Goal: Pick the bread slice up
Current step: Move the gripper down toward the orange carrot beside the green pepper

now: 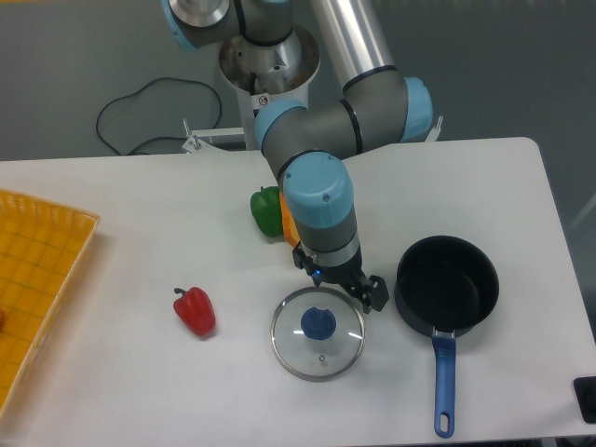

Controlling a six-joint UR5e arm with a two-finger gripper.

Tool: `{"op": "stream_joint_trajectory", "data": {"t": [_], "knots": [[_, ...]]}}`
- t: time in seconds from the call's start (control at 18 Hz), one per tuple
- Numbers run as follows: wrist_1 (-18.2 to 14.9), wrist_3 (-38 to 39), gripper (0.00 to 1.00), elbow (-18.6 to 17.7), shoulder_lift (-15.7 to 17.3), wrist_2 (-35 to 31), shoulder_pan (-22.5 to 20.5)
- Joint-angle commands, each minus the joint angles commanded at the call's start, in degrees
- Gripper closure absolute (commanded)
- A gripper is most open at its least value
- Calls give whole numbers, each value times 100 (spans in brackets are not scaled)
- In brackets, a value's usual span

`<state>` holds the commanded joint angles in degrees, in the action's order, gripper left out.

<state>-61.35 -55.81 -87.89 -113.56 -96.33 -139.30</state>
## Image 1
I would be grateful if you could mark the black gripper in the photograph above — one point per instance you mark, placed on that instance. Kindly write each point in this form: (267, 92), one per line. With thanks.
(372, 291)

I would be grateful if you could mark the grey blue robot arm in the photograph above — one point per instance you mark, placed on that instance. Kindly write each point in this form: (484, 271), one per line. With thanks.
(315, 183)

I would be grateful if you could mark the glass lid blue knob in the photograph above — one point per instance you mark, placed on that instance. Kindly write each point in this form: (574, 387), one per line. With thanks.
(317, 334)

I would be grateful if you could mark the orange bell pepper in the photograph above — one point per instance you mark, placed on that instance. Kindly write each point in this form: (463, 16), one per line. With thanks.
(289, 228)

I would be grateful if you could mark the green bell pepper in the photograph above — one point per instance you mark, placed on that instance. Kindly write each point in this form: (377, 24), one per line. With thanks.
(266, 211)

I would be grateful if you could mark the red bell pepper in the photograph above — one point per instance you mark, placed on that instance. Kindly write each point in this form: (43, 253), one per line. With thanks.
(195, 310)

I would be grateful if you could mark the black device at table edge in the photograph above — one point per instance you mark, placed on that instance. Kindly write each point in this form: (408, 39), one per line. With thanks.
(584, 388)

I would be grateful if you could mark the yellow plastic basket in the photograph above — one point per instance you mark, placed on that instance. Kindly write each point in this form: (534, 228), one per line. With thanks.
(42, 245)

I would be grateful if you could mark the black saucepan blue handle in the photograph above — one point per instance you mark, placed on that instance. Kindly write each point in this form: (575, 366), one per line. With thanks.
(445, 286)

